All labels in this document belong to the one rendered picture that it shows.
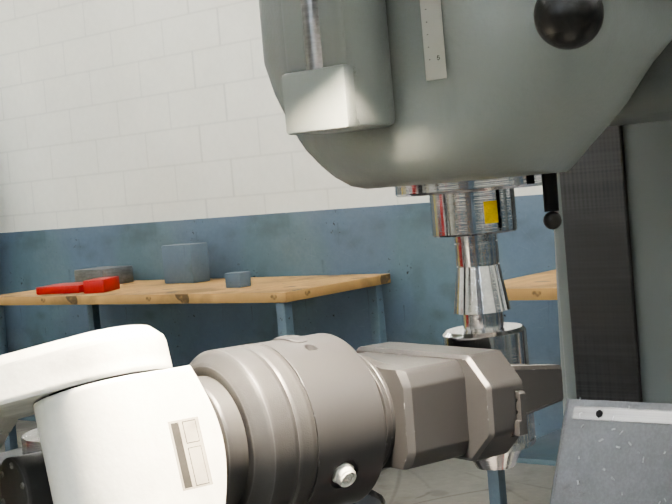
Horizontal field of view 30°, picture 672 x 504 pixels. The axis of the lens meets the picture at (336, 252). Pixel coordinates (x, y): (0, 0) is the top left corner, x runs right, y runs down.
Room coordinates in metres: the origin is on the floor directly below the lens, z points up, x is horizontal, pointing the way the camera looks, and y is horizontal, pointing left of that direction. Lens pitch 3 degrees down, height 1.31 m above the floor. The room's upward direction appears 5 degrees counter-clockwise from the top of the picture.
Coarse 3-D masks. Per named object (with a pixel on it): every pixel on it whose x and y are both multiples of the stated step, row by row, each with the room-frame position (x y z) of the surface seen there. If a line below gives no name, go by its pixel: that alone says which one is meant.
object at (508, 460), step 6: (498, 456) 0.69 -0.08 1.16; (504, 456) 0.69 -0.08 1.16; (510, 456) 0.69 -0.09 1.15; (516, 456) 0.70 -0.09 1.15; (474, 462) 0.70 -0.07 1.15; (480, 462) 0.70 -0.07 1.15; (486, 462) 0.69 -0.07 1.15; (492, 462) 0.69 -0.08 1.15; (498, 462) 0.69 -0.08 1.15; (504, 462) 0.69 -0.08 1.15; (510, 462) 0.69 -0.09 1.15; (516, 462) 0.70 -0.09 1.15; (480, 468) 0.70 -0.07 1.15; (486, 468) 0.70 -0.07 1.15; (492, 468) 0.69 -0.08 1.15; (498, 468) 0.69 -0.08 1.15; (504, 468) 0.69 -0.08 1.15
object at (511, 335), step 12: (504, 324) 0.71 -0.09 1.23; (516, 324) 0.71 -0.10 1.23; (444, 336) 0.70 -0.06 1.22; (456, 336) 0.69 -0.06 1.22; (468, 336) 0.68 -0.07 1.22; (480, 336) 0.68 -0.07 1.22; (492, 336) 0.68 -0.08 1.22; (504, 336) 0.68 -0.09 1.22; (516, 336) 0.69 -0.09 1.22; (492, 348) 0.68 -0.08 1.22; (504, 348) 0.68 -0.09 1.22
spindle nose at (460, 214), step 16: (480, 192) 0.68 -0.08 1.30; (496, 192) 0.68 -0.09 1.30; (512, 192) 0.69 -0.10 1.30; (432, 208) 0.70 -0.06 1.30; (448, 208) 0.68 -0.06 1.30; (464, 208) 0.68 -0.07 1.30; (480, 208) 0.68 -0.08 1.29; (512, 208) 0.69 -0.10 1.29; (432, 224) 0.70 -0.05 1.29; (448, 224) 0.69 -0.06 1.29; (464, 224) 0.68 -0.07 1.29; (480, 224) 0.68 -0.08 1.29; (496, 224) 0.68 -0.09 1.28; (512, 224) 0.69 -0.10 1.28
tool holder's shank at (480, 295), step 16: (464, 240) 0.69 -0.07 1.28; (480, 240) 0.69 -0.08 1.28; (496, 240) 0.70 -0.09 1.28; (464, 256) 0.69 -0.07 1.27; (480, 256) 0.69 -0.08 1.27; (496, 256) 0.70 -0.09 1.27; (464, 272) 0.69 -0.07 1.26; (480, 272) 0.69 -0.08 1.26; (496, 272) 0.69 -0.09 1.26; (464, 288) 0.69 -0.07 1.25; (480, 288) 0.69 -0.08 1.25; (496, 288) 0.69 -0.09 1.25; (464, 304) 0.69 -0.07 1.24; (480, 304) 0.69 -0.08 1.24; (496, 304) 0.69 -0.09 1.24; (464, 320) 0.70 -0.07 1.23; (480, 320) 0.69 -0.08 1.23; (496, 320) 0.69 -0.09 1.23
